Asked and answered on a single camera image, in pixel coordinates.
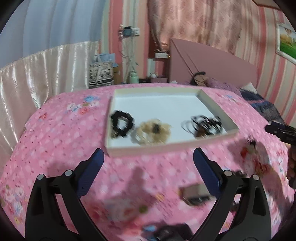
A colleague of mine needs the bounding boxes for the brown wooden bead bracelet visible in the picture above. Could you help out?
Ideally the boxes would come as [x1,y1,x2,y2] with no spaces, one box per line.
[152,222,194,241]

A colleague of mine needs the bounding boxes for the brown pendant black cord necklace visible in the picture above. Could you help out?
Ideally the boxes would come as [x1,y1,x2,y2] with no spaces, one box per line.
[181,114,228,139]

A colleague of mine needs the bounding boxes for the black hair claw clip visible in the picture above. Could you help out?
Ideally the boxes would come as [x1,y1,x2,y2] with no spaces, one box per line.
[110,110,134,138]

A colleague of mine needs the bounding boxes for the beige scrunchie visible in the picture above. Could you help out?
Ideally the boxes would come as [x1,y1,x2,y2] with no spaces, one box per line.
[134,119,171,146]

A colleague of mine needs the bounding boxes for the person's right hand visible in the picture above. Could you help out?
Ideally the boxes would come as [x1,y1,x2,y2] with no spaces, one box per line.
[287,146,296,190]

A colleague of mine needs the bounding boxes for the dark knitted blanket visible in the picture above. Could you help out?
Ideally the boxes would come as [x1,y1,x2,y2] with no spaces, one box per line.
[240,89,285,124]

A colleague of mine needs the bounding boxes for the white tissue cloth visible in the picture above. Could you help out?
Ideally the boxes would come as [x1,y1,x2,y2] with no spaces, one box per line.
[241,82,257,94]

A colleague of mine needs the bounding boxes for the purple dotted pillow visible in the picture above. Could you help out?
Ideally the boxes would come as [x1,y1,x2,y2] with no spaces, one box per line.
[205,78,240,95]

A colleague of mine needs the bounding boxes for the framed landscape picture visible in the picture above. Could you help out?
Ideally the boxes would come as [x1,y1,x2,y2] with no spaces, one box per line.
[276,22,296,64]

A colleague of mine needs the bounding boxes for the pink floral bedsheet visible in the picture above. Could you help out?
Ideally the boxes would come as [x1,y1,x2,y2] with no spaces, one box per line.
[1,86,294,240]

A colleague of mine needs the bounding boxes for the pink padded headboard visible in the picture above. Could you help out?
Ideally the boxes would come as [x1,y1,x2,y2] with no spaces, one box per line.
[169,38,258,87]

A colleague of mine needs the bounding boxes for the pink patterned curtain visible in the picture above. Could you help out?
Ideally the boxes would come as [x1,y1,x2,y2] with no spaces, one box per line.
[147,0,242,54]

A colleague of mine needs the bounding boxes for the cream satin drape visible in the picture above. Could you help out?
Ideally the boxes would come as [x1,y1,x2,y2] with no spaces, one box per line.
[1,41,98,166]

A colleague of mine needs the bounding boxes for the white shallow cardboard tray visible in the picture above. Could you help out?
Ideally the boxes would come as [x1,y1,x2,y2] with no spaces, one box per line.
[105,87,239,157]

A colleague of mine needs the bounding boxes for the white power strip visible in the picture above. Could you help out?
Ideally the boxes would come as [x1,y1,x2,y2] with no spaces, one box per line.
[154,52,170,59]

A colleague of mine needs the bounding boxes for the black white patterned tote bag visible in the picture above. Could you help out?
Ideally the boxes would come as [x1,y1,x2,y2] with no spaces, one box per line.
[89,61,114,89]

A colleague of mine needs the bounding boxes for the green water bottle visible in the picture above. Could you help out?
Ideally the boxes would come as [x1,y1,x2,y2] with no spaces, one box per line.
[128,71,139,84]

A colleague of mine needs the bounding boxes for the brown cardboard box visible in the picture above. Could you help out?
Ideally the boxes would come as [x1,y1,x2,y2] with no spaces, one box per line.
[113,64,122,85]

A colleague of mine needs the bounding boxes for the light blue gift bag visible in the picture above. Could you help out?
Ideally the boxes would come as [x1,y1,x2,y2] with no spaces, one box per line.
[93,53,115,63]

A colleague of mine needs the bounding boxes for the blue sheer curtain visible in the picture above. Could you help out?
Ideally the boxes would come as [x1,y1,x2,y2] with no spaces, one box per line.
[1,1,105,67]

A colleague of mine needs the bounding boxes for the brown bag black strap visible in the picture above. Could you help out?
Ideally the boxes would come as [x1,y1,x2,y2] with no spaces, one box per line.
[190,71,209,86]

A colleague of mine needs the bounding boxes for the white charging cables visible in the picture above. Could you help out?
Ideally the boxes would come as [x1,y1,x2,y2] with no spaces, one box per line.
[117,37,139,77]

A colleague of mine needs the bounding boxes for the wall socket with charger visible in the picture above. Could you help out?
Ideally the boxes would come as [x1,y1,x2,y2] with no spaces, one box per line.
[118,25,140,38]

